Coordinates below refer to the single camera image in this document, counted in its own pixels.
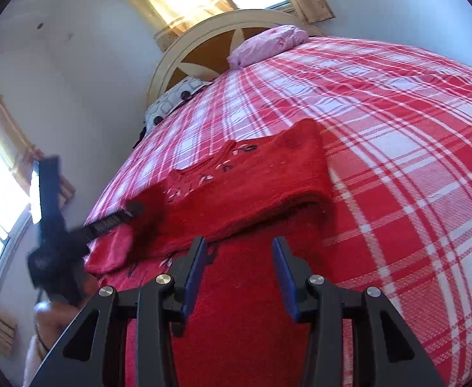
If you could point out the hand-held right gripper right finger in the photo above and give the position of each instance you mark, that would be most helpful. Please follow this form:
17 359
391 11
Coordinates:
287 280

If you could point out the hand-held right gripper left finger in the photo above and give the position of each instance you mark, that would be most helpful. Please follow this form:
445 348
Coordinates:
191 278

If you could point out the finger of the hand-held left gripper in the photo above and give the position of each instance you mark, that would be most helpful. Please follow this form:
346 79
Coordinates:
115 219

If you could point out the red knitted sweater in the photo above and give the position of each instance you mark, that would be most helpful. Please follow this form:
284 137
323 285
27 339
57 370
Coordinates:
240 185

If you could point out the white black patterned pillow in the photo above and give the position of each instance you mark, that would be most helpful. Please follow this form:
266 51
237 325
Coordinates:
171 103

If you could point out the cream wooden headboard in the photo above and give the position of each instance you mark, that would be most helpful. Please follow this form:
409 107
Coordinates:
167 64

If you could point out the red plaid blanket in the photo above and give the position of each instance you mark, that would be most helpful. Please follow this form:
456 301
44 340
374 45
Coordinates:
381 129

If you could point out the sheer yellow curtain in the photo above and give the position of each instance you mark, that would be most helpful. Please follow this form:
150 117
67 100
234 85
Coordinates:
171 0

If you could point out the pink pillow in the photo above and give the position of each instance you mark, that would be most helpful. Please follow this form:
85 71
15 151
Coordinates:
264 46

